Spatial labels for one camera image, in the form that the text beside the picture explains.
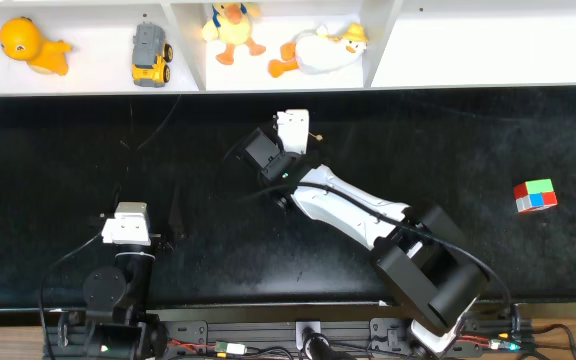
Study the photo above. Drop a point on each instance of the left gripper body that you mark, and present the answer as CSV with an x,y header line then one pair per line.
x,y
162,241

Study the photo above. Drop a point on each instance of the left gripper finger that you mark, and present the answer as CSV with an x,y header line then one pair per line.
x,y
117,197
176,220

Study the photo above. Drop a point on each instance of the many-coloured puzzle cube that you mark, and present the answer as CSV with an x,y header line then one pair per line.
x,y
535,196

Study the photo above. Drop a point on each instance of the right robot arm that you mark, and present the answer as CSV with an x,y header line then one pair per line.
x,y
348,205

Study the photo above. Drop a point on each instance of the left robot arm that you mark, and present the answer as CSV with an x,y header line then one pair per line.
x,y
118,295

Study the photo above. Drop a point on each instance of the grey and yellow toy truck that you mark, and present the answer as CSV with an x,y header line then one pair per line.
x,y
149,55

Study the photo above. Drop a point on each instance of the yellow rubber duck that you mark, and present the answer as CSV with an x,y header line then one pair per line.
x,y
23,42

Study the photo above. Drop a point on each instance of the white plush duck yellow hat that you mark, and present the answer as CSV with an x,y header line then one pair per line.
x,y
323,52

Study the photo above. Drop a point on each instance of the white shelf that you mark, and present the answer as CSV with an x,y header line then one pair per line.
x,y
468,50

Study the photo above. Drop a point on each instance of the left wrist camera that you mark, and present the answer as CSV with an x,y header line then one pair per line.
x,y
128,225

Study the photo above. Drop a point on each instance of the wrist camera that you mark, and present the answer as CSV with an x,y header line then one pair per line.
x,y
128,225
293,130

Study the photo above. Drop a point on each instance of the mounting rail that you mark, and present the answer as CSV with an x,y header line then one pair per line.
x,y
268,337

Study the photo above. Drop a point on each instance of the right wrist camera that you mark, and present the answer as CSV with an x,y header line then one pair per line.
x,y
293,130

